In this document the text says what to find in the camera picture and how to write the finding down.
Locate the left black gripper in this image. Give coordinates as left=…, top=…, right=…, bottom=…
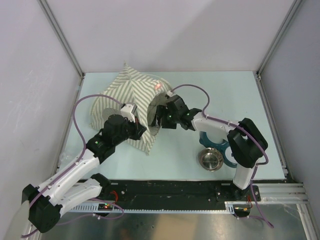
left=113, top=115, right=147, bottom=146

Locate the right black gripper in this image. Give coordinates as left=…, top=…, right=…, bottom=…
left=151, top=105, right=180, bottom=130

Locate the green checked cushion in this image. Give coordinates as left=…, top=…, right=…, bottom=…
left=147, top=93, right=167, bottom=136

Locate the striped green white pet tent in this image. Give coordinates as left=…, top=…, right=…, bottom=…
left=90, top=63, right=172, bottom=155

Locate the teal double bowl stand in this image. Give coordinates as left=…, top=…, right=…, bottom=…
left=199, top=131, right=238, bottom=168

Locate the stainless steel bowl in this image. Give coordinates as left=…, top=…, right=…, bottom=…
left=198, top=147, right=224, bottom=172

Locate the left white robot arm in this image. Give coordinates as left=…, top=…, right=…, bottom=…
left=22, top=114, right=147, bottom=233

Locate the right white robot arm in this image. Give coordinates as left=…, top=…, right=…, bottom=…
left=152, top=95, right=269, bottom=201

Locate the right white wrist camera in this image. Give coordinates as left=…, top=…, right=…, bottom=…
left=165, top=91, right=175, bottom=99

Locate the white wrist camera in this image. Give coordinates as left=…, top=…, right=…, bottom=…
left=120, top=102, right=137, bottom=123
left=165, top=91, right=175, bottom=99

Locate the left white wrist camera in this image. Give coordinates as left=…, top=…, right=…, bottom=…
left=120, top=102, right=137, bottom=123

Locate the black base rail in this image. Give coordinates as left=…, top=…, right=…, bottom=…
left=98, top=180, right=261, bottom=210

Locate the white slotted cable duct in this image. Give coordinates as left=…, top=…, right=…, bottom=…
left=69, top=202, right=249, bottom=215

